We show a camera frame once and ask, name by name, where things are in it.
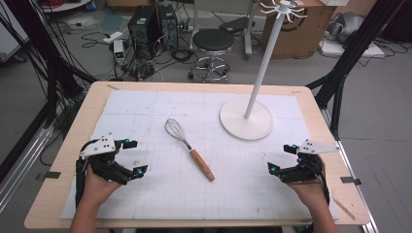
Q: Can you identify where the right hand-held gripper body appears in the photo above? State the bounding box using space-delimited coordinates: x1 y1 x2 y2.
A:
278 138 341 184

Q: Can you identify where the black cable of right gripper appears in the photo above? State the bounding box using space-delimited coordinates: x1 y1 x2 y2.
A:
300 154 331 207

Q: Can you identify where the white grid mat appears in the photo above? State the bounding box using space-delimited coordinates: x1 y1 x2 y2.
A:
60 89 340 221

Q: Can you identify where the wire whisk with wooden handle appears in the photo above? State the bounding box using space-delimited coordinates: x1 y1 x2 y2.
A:
163 117 216 183

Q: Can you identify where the black round stool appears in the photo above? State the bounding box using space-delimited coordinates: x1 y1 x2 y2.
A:
188 28 235 84

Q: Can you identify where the white power strip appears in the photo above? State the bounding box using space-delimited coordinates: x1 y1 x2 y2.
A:
102 30 124 45

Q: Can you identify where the white desk leg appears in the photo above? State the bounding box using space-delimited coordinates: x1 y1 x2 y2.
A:
244 0 259 61

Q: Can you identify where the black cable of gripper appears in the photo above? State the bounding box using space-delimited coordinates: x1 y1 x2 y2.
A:
300 154 331 207
75 139 98 209

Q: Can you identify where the coiled black cable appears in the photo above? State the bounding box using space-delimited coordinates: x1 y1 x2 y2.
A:
170 48 195 64

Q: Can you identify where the black metal stand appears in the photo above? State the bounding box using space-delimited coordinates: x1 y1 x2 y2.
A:
0 0 99 128
305 0 410 141

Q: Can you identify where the person's left hand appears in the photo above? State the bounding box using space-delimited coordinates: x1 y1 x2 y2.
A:
82 163 126 209

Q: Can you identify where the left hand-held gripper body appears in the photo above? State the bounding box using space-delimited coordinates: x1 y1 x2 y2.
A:
79 132 132 186

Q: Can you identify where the thin wooden stick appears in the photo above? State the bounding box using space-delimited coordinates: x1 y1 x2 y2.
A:
333 197 357 221

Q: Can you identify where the black bag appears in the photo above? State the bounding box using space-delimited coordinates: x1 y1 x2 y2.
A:
219 16 251 34

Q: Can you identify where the small white power supply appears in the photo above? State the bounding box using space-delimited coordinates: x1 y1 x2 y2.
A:
113 39 126 66

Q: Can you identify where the large black computer tower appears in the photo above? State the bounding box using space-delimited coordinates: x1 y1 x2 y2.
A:
127 5 161 61

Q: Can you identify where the small black computer tower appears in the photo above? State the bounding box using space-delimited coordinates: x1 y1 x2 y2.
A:
157 4 180 51

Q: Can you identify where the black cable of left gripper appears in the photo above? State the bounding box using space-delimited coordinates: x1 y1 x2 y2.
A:
75 139 98 209

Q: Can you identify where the white grey machine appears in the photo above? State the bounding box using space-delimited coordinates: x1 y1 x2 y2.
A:
326 12 366 45

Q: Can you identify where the person's right hand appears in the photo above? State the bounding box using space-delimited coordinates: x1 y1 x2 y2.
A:
286 154 330 209

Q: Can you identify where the black tape strip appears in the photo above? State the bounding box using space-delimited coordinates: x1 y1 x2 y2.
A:
339 176 362 186
34 171 62 182

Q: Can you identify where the aluminium rail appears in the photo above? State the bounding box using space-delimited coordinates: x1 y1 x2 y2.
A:
320 108 381 233
0 123 55 212

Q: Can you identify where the cardboard box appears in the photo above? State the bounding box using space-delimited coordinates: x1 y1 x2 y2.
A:
259 0 336 60

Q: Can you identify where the white flat board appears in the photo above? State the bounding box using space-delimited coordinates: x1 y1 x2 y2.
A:
318 38 387 59

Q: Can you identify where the white hook stand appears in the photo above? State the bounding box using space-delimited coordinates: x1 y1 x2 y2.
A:
220 0 309 142

